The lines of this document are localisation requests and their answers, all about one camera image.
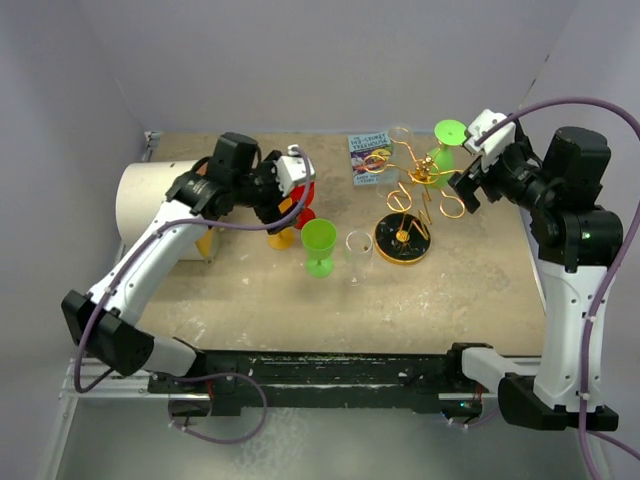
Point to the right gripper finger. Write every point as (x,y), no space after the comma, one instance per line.
(470,201)
(462,185)

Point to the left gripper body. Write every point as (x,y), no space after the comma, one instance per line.
(261,191)

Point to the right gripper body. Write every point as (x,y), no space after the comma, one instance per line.
(516,177)

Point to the green goblet front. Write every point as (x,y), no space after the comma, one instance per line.
(449,133)

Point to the green goblet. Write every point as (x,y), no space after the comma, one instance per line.
(449,133)
(319,237)

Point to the orange plastic goblet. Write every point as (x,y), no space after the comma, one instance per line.
(286,237)

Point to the gold wine glass rack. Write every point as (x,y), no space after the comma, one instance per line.
(403,236)

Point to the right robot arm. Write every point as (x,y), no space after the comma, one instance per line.
(578,241)

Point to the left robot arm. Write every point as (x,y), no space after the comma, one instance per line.
(103,321)

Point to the clear wine glass standing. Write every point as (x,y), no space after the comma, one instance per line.
(358,250)

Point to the red plastic goblet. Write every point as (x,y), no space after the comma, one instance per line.
(306,214)

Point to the treehouse paperback book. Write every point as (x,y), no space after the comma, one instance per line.
(368,154)

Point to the white cylinder with orange lid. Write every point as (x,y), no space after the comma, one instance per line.
(141,190)

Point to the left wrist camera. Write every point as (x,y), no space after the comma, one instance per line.
(293,170)

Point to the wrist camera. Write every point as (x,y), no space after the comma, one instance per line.
(293,170)
(487,137)

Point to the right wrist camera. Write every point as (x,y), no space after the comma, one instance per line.
(487,137)

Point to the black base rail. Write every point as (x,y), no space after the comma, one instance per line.
(222,383)

